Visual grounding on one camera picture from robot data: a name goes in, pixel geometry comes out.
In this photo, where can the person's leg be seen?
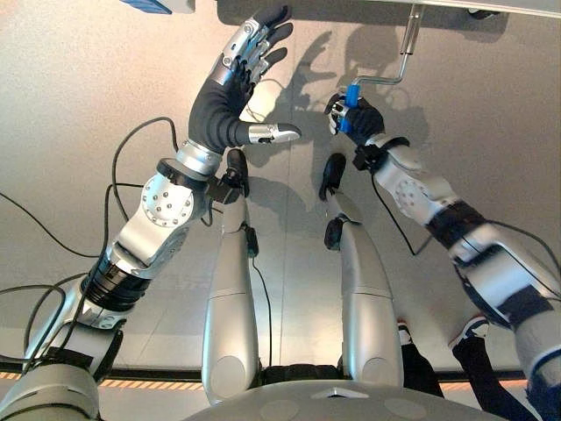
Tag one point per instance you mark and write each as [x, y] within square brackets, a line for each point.
[486, 381]
[421, 370]

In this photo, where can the blue white plastic box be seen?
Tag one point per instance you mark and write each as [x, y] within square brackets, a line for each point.
[146, 5]

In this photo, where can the robot right leg silver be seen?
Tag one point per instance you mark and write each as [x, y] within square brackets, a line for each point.
[368, 307]

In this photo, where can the yellow black striped floor tape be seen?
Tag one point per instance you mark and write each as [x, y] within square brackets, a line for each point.
[153, 385]

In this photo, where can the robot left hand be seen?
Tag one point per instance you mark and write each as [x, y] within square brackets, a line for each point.
[219, 109]

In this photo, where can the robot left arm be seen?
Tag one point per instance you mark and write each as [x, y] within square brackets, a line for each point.
[168, 204]

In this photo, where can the silver crank with blue grip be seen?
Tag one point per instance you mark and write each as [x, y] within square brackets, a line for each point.
[352, 94]

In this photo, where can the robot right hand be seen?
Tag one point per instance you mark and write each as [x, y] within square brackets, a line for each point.
[366, 120]

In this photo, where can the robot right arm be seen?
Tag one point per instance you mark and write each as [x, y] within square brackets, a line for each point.
[491, 263]

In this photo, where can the robot left foot dark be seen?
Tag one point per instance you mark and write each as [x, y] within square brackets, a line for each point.
[239, 169]

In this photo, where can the robot leg silver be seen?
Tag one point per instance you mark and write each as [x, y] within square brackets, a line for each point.
[230, 307]
[368, 307]

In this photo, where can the robot left leg silver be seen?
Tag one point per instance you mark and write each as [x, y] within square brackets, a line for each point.
[230, 307]

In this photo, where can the person's shoe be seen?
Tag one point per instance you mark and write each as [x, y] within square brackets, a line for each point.
[471, 330]
[403, 332]

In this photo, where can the robot foot dark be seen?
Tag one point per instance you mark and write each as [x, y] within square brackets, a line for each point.
[333, 173]
[239, 169]

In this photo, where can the robot right foot dark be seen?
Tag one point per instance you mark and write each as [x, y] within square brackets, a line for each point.
[333, 173]

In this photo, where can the robot torso grey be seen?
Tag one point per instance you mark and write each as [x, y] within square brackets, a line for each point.
[337, 401]

